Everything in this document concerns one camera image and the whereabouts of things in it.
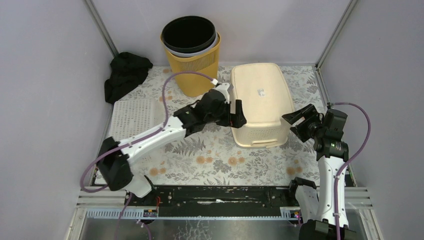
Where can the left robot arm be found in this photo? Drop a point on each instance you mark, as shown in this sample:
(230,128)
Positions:
(116,157)

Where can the black round bucket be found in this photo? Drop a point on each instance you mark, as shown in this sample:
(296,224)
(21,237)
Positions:
(189,34)

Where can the yellow plastic waste basket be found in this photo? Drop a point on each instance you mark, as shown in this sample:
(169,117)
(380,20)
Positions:
(193,81)

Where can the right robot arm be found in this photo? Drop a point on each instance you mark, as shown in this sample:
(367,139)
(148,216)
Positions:
(322,207)

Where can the floral patterned table mat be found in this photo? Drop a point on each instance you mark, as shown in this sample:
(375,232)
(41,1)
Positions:
(211,157)

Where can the cream large container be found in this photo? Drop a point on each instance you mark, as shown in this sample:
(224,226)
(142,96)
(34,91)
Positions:
(265,98)

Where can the white perforated basket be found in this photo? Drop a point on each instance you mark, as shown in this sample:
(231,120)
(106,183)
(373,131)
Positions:
(133,117)

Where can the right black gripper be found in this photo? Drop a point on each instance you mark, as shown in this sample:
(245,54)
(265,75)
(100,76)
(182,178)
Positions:
(307,111)

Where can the aluminium frame rail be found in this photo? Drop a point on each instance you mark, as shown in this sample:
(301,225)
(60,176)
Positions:
(106,214)

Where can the grey bucket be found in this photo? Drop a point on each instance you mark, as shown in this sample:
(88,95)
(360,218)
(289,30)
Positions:
(188,55)

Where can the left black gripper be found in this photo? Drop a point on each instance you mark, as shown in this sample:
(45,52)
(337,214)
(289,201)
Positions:
(230,115)

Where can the black crumpled cloth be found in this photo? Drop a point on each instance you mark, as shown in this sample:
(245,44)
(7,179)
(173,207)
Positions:
(128,71)

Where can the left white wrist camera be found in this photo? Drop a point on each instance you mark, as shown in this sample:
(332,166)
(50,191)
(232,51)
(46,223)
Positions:
(223,88)

